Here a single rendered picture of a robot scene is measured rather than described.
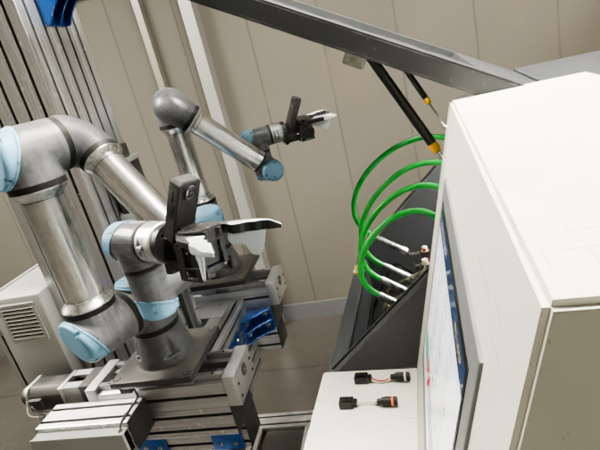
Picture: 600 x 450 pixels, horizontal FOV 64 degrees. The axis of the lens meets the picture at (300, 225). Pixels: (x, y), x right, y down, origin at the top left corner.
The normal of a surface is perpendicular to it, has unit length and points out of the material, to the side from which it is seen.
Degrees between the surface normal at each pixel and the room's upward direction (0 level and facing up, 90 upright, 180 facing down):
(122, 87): 90
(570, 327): 90
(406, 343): 90
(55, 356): 90
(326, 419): 0
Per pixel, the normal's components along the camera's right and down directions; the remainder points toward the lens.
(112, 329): 0.80, 0.01
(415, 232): -0.22, 0.37
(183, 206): 0.78, 0.46
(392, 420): -0.23, -0.92
